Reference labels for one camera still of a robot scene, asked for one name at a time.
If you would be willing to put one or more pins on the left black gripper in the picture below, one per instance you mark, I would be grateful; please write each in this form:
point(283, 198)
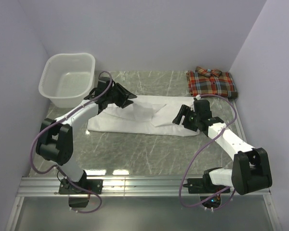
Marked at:
point(118, 86)

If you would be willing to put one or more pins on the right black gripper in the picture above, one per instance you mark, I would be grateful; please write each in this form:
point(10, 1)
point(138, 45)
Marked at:
point(183, 111)

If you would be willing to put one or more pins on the white long sleeve shirt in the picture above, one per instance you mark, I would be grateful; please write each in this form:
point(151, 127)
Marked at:
point(152, 115)

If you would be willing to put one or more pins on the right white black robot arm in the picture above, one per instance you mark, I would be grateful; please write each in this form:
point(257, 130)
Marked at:
point(251, 169)

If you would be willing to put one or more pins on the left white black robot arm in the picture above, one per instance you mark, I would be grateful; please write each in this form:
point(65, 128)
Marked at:
point(55, 140)

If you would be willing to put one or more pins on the folded plaid flannel shirt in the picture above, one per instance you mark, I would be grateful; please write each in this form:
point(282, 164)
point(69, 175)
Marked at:
point(211, 81)

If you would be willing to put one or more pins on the white plastic laundry basket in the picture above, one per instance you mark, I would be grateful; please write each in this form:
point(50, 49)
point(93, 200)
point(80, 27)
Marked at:
point(67, 78)

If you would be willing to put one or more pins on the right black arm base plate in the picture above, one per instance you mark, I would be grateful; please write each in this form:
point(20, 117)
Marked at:
point(203, 186)

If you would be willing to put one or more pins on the aluminium mounting rail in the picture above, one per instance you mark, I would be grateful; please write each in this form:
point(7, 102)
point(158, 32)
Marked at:
point(121, 186)

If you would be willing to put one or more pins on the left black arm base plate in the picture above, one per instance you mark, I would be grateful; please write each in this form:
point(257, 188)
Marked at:
point(80, 193)

